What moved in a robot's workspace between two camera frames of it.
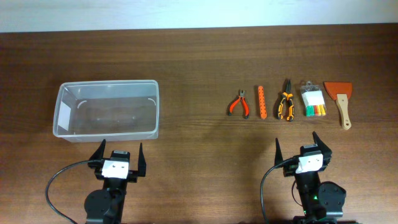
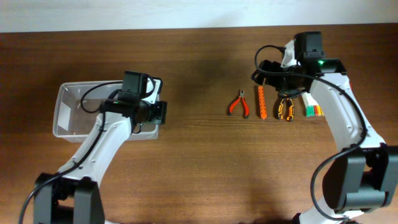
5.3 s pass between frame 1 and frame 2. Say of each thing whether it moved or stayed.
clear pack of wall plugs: stayed
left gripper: moved
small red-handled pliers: stayed
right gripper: moved
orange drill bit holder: stayed
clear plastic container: stayed
